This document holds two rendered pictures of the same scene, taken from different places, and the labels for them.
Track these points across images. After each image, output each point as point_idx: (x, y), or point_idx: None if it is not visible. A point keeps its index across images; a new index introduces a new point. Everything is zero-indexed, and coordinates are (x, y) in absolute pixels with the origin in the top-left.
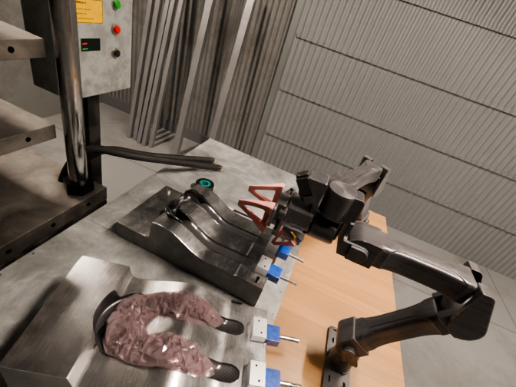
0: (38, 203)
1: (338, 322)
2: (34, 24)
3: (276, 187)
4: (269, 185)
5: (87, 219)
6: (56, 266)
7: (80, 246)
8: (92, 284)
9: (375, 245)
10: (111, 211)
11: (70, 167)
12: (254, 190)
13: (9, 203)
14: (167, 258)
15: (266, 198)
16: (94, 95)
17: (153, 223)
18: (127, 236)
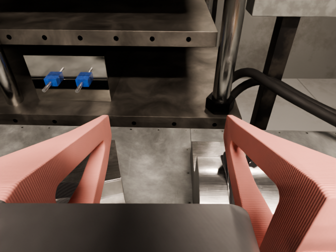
0: (180, 103)
1: None
2: None
3: (286, 170)
4: (274, 141)
5: (189, 131)
6: (126, 147)
7: (157, 145)
8: (81, 165)
9: None
10: (214, 137)
11: (214, 80)
12: (231, 145)
13: (168, 95)
14: None
15: (265, 217)
16: (291, 21)
17: (196, 158)
18: (191, 164)
